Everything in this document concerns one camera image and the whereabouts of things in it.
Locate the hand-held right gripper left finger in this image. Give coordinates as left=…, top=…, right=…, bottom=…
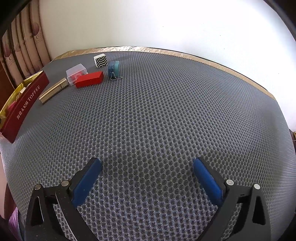
left=24, top=158, right=103, bottom=241

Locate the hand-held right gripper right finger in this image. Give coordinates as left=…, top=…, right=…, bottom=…
left=193, top=157, right=270, bottom=241

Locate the gold bar case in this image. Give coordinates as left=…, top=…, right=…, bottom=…
left=38, top=77, right=69, bottom=105

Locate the red tin box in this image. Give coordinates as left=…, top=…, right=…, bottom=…
left=0, top=70, right=50, bottom=143

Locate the clear plastic box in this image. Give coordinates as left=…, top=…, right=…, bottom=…
left=66, top=63, right=90, bottom=87

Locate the blue tape measure keychain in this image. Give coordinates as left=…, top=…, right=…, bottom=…
left=108, top=60, right=123, bottom=82

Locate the black white zigzag cube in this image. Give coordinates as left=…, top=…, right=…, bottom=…
left=93, top=53, right=109, bottom=69

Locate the purple cloth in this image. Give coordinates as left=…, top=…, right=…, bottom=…
left=8, top=207, right=25, bottom=237

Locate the beige patterned curtain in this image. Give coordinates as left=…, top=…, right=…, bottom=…
left=0, top=0, right=53, bottom=87

